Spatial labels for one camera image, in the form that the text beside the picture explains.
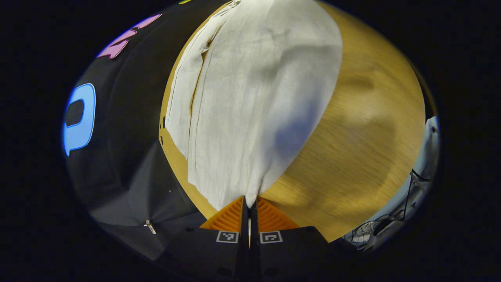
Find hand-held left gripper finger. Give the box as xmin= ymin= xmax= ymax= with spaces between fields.
xmin=157 ymin=196 xmax=250 ymax=282
xmin=250 ymin=196 xmax=353 ymax=282

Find black backdrop cloth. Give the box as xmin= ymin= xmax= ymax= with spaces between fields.
xmin=63 ymin=0 xmax=235 ymax=261

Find white jeans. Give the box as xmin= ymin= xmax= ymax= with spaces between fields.
xmin=164 ymin=0 xmax=343 ymax=212

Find black cable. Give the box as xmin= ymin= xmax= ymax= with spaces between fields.
xmin=372 ymin=169 xmax=431 ymax=235

